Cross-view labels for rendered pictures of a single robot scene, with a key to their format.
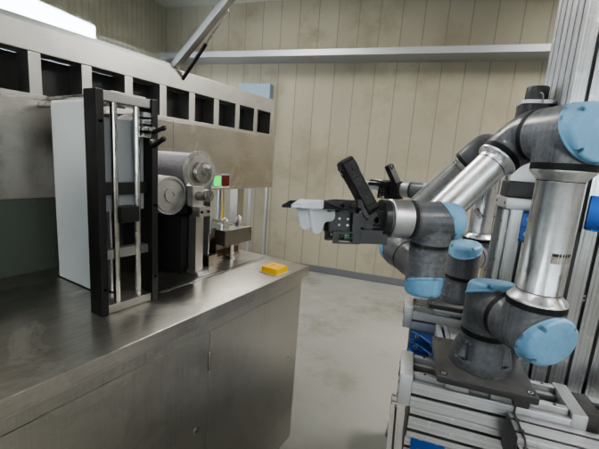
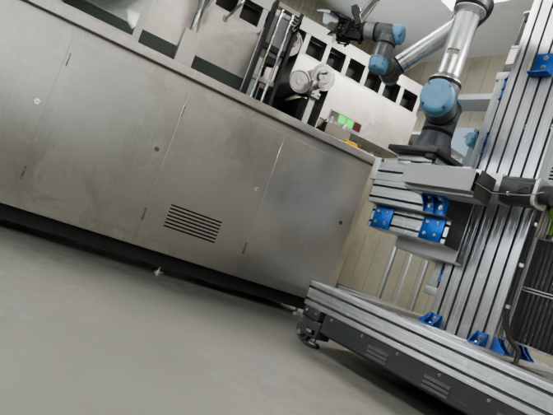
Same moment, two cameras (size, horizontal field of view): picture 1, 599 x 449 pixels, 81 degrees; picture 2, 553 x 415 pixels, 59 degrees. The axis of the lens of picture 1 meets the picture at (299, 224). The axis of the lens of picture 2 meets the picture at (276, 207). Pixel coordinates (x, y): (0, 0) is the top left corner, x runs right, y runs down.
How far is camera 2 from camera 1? 179 cm
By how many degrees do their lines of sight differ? 39
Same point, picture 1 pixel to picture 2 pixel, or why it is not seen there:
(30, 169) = (241, 61)
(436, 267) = (379, 49)
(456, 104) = not seen: outside the picture
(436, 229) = (383, 30)
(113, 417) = (225, 128)
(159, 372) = (251, 128)
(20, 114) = (248, 34)
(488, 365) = (422, 141)
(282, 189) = not seen: hidden behind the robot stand
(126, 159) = (280, 38)
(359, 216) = (348, 23)
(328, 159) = not seen: hidden behind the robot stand
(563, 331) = (441, 85)
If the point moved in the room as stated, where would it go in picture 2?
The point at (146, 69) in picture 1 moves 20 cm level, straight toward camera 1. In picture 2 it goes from (321, 33) to (318, 16)
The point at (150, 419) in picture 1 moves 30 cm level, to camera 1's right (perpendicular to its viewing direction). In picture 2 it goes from (237, 149) to (289, 160)
